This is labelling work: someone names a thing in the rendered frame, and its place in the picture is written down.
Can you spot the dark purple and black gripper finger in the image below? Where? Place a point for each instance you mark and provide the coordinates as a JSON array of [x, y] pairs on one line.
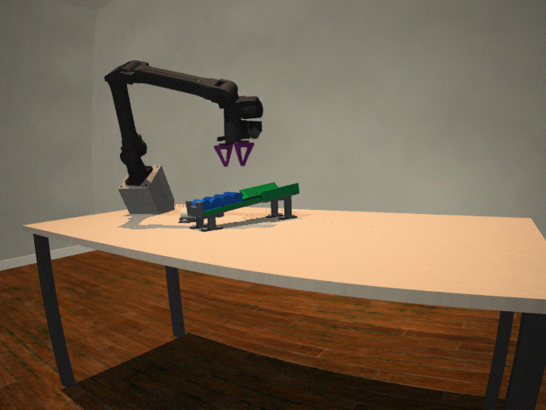
[[229, 151], [238, 151]]

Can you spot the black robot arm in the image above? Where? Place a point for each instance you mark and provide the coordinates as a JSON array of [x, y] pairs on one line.
[[133, 147]]

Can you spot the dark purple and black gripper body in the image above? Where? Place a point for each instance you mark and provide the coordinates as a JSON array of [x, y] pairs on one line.
[[231, 133]]

